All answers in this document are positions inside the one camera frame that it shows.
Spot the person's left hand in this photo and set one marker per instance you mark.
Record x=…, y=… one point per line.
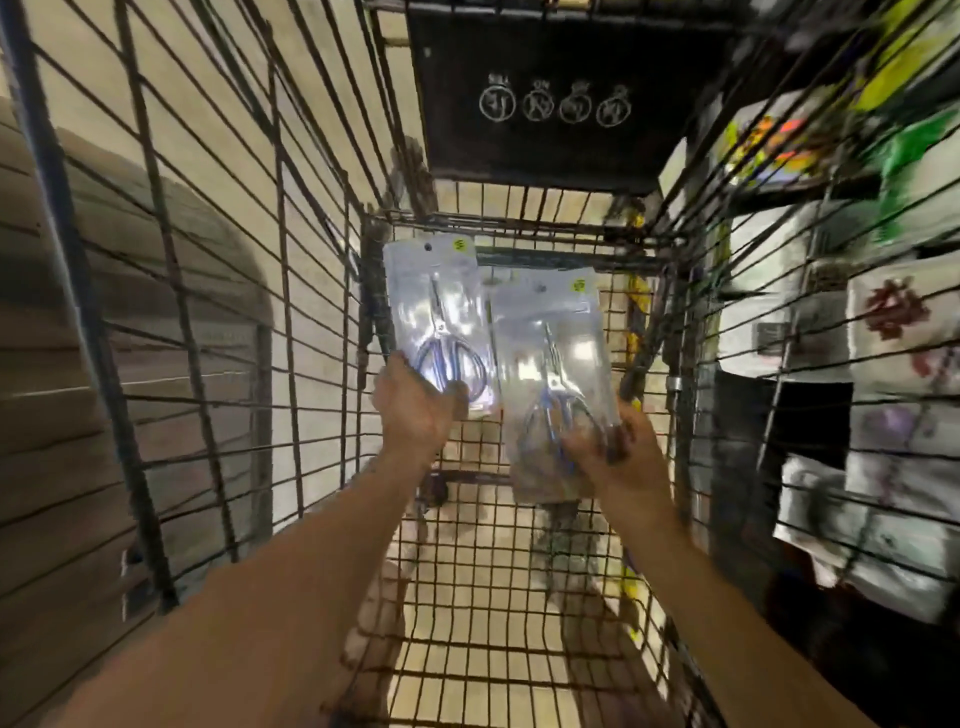
x=409, y=411

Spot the packaged blue scissors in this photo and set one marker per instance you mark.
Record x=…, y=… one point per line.
x=551, y=375
x=439, y=322

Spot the store shelf with goods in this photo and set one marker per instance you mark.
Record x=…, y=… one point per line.
x=847, y=337

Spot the person's right forearm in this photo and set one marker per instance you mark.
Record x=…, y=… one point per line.
x=720, y=622

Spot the wooden shelf unit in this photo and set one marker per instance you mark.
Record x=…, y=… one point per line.
x=112, y=375

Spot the person's right thumb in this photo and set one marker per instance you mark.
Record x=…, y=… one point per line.
x=581, y=448

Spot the person's right hand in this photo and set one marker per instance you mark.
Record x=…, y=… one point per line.
x=619, y=465

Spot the black cart sign panel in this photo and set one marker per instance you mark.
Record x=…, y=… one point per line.
x=562, y=97

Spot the person's left forearm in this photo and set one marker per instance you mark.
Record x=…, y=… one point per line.
x=255, y=615

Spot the person's left thumb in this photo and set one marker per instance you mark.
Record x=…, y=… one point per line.
x=452, y=397

